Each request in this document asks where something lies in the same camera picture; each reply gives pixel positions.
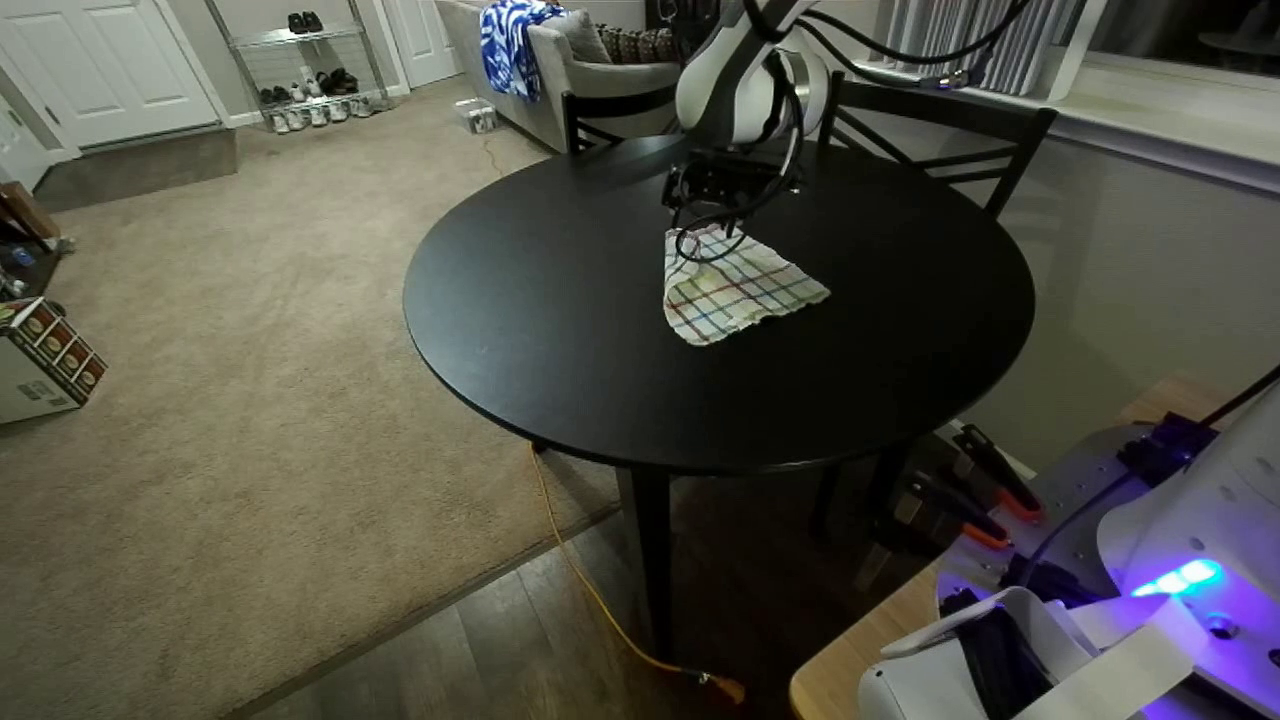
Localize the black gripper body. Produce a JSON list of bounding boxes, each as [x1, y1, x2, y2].
[[661, 138, 791, 223]]

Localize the checked white tea towel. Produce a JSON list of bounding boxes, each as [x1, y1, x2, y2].
[[661, 223, 838, 350]]

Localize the black cross-back chair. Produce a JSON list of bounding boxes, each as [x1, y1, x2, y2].
[[814, 72, 1064, 223], [557, 83, 687, 160]]

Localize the grey sofa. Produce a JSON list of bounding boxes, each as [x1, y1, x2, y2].
[[438, 0, 832, 150]]

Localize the brown cushion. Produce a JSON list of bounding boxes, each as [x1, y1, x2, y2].
[[557, 9, 686, 69]]

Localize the round black table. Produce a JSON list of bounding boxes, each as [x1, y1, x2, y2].
[[400, 131, 1039, 673]]

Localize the blue white blanket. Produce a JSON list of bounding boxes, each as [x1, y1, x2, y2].
[[478, 0, 566, 105]]

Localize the white vertical blinds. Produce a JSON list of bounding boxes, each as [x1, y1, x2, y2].
[[875, 0, 1111, 108]]

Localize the black red clamp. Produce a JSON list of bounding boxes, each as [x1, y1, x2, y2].
[[952, 418, 1048, 517], [904, 470, 1012, 551]]

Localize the white device with blue light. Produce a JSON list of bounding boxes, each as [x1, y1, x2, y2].
[[934, 425, 1280, 720]]

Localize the wooden cart top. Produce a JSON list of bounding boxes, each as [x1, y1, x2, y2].
[[788, 376, 1231, 720]]

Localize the white VR headset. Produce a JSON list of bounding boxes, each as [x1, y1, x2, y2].
[[855, 582, 1204, 720]]

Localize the grey door mat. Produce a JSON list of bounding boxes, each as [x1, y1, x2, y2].
[[33, 121, 246, 217]]

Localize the white entrance door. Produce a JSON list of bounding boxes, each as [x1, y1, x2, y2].
[[0, 0, 225, 150]]

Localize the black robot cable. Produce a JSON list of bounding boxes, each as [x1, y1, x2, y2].
[[745, 0, 1037, 72], [1026, 364, 1280, 562]]

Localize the yellow extension cable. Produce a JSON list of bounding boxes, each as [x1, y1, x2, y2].
[[527, 445, 749, 708]]

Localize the wire shoe rack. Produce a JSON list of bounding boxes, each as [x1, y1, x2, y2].
[[208, 0, 394, 138]]

